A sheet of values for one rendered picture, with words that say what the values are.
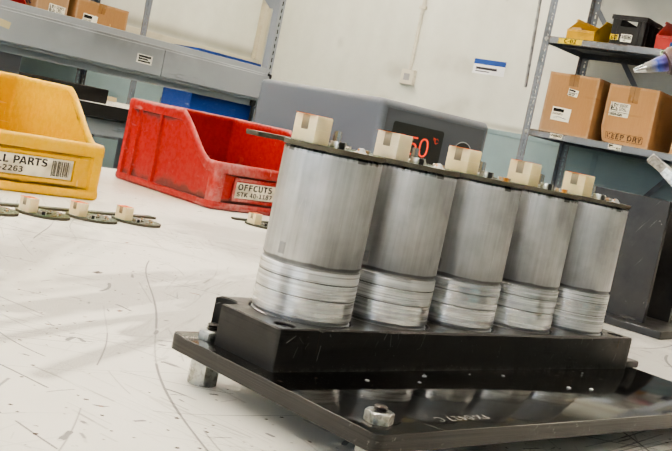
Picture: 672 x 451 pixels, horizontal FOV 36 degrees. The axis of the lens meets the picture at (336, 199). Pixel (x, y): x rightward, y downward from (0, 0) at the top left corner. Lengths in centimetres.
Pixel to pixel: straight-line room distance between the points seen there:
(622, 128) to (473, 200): 459
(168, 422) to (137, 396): 2
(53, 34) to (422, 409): 284
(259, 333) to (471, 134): 58
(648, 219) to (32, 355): 36
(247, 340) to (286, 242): 2
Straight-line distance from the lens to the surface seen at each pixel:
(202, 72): 342
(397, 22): 612
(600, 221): 33
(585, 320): 33
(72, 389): 24
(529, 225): 30
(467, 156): 28
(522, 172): 31
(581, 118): 491
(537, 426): 24
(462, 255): 28
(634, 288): 55
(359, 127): 75
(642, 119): 484
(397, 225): 26
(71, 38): 308
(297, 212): 24
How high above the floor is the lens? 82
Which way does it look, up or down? 4 degrees down
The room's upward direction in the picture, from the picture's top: 12 degrees clockwise
